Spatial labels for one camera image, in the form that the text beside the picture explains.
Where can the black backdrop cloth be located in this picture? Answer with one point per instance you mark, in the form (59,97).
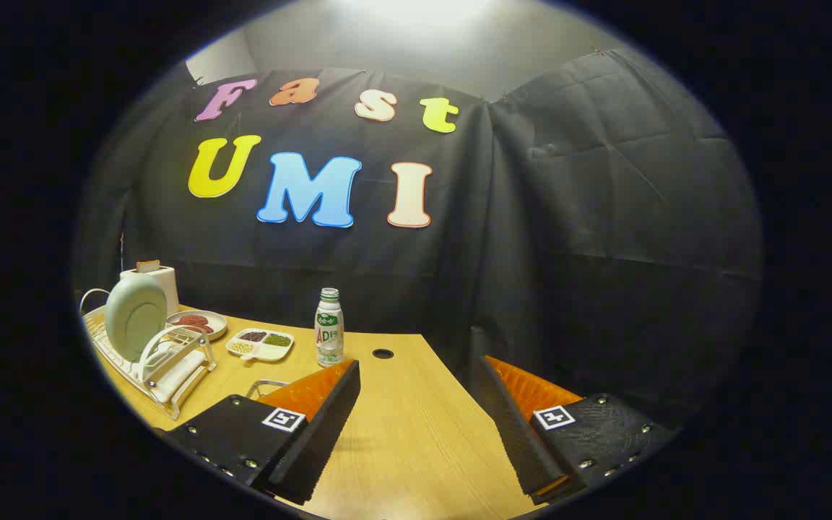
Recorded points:
(568,217)

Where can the pale green plate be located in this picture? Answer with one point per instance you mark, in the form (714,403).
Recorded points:
(134,318)

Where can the round beige meat dish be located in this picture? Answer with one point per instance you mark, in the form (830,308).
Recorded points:
(217,325)

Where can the white divided bean dish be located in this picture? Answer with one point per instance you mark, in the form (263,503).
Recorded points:
(261,345)

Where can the brown meat piece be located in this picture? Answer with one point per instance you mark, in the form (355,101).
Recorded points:
(201,329)
(188,320)

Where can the white green label bottle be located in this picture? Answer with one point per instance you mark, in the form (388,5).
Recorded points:
(329,332)

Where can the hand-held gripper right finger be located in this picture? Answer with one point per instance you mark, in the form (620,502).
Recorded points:
(513,433)

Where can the toast bread slice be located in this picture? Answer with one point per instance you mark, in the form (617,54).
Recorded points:
(147,266)

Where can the white toaster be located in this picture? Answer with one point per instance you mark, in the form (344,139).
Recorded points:
(168,285)

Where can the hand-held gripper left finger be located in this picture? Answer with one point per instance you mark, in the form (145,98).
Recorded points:
(318,433)

